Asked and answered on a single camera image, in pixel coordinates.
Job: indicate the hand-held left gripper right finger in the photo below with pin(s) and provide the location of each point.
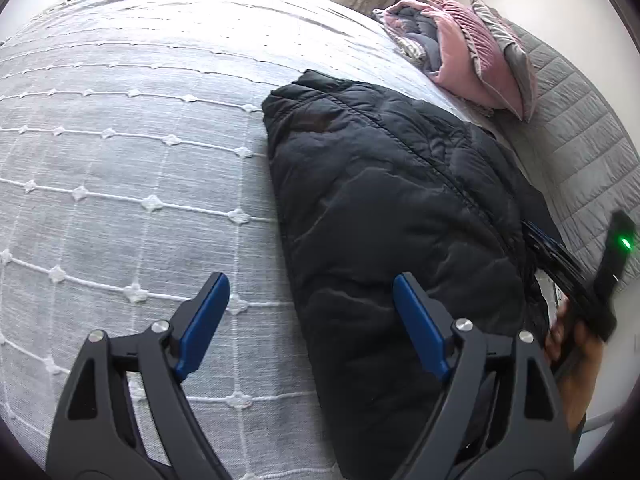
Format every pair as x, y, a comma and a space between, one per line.
420, 325

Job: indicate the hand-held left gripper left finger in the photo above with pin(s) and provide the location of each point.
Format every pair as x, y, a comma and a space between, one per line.
205, 320

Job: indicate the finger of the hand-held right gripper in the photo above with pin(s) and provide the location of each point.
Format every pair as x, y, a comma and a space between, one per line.
562, 265

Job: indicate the black quilted puffer jacket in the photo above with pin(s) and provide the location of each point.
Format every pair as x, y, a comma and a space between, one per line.
375, 200

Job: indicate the person's right forearm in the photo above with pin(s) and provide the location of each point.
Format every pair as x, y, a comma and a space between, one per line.
580, 400

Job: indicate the person's right hand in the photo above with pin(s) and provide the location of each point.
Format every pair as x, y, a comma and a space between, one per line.
557, 342

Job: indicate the grey quilted headboard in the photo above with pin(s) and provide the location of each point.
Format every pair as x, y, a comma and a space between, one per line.
575, 135

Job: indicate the bed with grey checked bedspread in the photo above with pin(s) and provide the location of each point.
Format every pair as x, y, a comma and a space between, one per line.
125, 160

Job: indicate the grey velvet pillow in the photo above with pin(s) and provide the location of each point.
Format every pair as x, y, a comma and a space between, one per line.
515, 55

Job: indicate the pink velvet pillow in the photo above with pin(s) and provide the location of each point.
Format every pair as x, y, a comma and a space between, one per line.
470, 70

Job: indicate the folded pink grey blanket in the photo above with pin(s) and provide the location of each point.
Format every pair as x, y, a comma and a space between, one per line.
415, 30

